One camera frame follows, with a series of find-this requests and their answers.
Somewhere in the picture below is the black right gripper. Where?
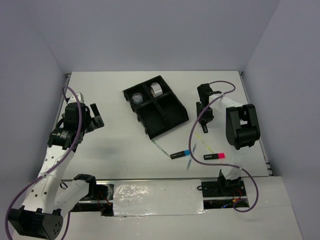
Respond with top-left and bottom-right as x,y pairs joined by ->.
197,101 -> 215,123

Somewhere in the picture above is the yellow pen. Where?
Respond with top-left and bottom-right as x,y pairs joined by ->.
194,133 -> 215,154

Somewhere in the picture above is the blue capped black highlighter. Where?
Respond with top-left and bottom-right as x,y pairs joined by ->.
170,149 -> 190,160

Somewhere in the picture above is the pink capped black highlighter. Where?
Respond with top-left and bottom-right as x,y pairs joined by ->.
203,153 -> 225,161

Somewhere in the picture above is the clear blue pen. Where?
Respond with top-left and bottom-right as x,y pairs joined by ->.
186,142 -> 198,171

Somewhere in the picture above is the clear green pen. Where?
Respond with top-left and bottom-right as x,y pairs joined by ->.
151,139 -> 170,158

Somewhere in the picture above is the clear tape roll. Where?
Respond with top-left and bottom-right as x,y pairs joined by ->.
150,82 -> 163,98

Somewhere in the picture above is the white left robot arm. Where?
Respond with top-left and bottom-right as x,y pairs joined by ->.
5,92 -> 104,240

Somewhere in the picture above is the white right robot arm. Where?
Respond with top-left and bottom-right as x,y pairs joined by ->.
84,76 -> 261,196

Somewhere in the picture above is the black compartment tray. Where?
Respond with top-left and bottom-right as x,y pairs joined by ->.
123,75 -> 189,140

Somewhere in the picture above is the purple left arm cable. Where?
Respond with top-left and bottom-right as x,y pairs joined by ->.
4,86 -> 85,240

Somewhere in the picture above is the aluminium table edge rail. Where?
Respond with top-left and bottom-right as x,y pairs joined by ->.
60,73 -> 72,106

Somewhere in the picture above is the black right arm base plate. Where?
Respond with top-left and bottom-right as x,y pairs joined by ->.
197,181 -> 247,198

